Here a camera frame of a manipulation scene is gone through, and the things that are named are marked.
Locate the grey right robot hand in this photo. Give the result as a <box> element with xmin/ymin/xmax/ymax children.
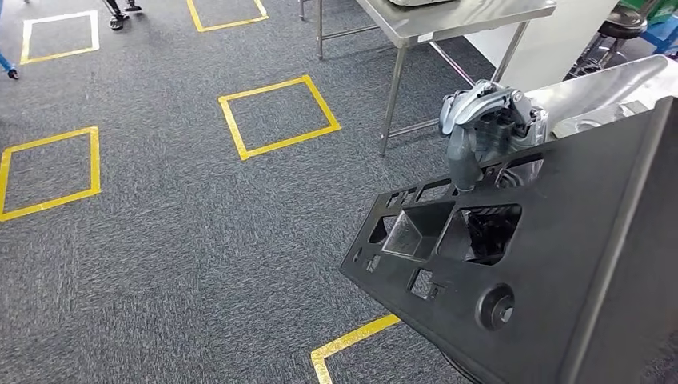
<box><xmin>438</xmin><ymin>79</ymin><xmax>549</xmax><ymax>193</ymax></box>

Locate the black plastic car panel part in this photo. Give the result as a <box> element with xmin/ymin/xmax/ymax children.
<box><xmin>340</xmin><ymin>96</ymin><xmax>678</xmax><ymax>384</ymax></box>

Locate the steel workbench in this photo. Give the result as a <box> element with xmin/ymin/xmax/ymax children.
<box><xmin>523</xmin><ymin>54</ymin><xmax>678</xmax><ymax>141</ymax></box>

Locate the white box partition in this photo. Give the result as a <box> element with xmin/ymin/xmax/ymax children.
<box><xmin>465</xmin><ymin>0</ymin><xmax>622</xmax><ymax>92</ymax></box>

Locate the steel table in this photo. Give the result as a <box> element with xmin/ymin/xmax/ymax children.
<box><xmin>298</xmin><ymin>0</ymin><xmax>558</xmax><ymax>158</ymax></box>

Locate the black round stool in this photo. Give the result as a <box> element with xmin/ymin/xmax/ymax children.
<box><xmin>568</xmin><ymin>4</ymin><xmax>649</xmax><ymax>79</ymax></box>

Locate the blue cart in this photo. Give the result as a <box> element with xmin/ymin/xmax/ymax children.
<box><xmin>640</xmin><ymin>14</ymin><xmax>678</xmax><ymax>55</ymax></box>

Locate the green crate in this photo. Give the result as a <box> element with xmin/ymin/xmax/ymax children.
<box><xmin>618</xmin><ymin>0</ymin><xmax>678</xmax><ymax>26</ymax></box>

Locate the person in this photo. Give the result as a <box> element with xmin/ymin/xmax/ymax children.
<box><xmin>0</xmin><ymin>50</ymin><xmax>21</xmax><ymax>81</ymax></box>
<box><xmin>102</xmin><ymin>0</ymin><xmax>143</xmax><ymax>32</ymax></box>

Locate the pale yellow floor tape square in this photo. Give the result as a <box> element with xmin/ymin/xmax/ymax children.
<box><xmin>19</xmin><ymin>10</ymin><xmax>101</xmax><ymax>66</ymax></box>

